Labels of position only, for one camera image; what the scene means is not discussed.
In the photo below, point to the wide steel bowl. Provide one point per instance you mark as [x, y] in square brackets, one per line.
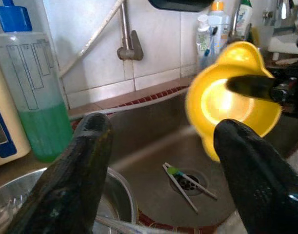
[122, 195]

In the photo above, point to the white training chopsticks green clip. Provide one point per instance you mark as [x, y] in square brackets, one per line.
[172, 170]

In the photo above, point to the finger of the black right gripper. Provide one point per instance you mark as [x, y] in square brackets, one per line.
[248, 86]

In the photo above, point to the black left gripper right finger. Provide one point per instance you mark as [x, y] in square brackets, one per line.
[256, 175]

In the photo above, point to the yellow plastic bowl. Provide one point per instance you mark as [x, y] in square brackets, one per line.
[200, 102]

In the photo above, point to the white bottle with orange cap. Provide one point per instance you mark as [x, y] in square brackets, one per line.
[220, 22]

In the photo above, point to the clear plastic cup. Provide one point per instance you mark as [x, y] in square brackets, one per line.
[204, 63]

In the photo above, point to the small white bottle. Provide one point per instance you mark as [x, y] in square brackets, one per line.
[202, 34]

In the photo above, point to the chrome sink faucet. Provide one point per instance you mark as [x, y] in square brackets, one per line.
[284, 11]

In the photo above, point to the steel sink basin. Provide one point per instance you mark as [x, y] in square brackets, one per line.
[151, 146]

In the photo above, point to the grey wall tap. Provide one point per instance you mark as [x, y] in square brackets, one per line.
[129, 46]

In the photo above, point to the black hanging tray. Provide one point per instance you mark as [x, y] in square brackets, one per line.
[178, 5]

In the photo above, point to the blue black toothbrush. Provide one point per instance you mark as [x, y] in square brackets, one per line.
[211, 41]

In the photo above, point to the blue capped green liquid bottle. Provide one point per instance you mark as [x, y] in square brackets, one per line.
[29, 85]

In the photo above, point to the white bottle with green cap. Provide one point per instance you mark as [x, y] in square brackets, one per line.
[244, 17]

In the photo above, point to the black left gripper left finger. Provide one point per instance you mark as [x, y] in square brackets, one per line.
[65, 175]

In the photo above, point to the beige water ionizer machine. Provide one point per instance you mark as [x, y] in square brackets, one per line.
[7, 126]

